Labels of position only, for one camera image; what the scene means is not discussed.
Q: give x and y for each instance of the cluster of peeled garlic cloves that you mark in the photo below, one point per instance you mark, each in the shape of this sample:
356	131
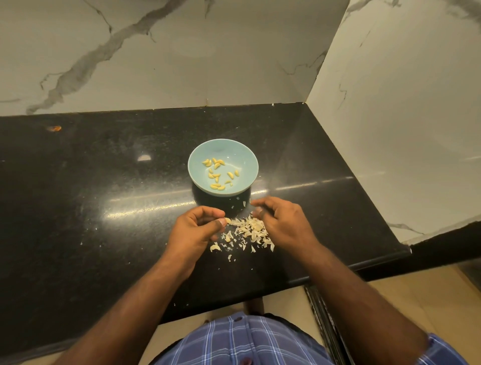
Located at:
219	163

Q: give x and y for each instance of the light blue bowl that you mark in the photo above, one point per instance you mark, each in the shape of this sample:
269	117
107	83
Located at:
244	185

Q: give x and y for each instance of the small orange scrap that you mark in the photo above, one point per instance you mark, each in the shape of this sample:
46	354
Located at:
53	129

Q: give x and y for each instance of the person's right hand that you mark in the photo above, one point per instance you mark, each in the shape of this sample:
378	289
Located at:
289	224

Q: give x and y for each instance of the person's left forearm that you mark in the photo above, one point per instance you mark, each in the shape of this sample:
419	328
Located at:
116	325

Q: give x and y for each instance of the person's left hand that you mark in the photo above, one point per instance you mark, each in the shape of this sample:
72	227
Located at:
192	239

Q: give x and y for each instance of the pile of garlic skins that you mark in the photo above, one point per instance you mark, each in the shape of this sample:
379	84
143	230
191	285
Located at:
248	233

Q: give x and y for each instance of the blue plaid shirt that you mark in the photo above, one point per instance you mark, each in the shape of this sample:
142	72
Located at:
244	344

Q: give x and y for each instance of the black cabinet trim strip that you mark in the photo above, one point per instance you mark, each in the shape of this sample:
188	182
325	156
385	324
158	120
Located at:
325	327

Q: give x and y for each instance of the person's right forearm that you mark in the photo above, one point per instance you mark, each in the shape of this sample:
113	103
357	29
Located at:
372	312

